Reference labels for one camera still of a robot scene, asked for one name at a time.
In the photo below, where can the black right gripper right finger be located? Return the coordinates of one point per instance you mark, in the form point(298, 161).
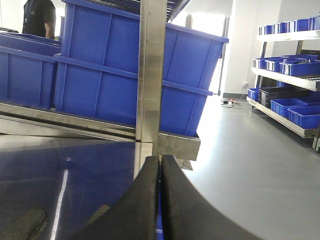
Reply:
point(187, 215)

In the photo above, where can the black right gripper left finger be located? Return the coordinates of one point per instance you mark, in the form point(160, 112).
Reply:
point(134, 216)

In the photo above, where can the brake pad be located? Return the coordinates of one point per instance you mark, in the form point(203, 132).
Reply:
point(26, 226)

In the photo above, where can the metal shelving rack with bins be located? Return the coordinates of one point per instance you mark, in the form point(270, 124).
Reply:
point(287, 87)

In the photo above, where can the large blue plastic crate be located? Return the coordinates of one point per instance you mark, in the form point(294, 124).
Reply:
point(97, 68)

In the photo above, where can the blue plastic crate left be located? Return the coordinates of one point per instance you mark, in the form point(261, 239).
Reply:
point(28, 69)

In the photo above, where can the person in dark shirt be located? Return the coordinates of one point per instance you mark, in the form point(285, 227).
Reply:
point(39, 18)

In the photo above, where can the stainless steel rack frame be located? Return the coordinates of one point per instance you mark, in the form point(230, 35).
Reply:
point(19, 121)

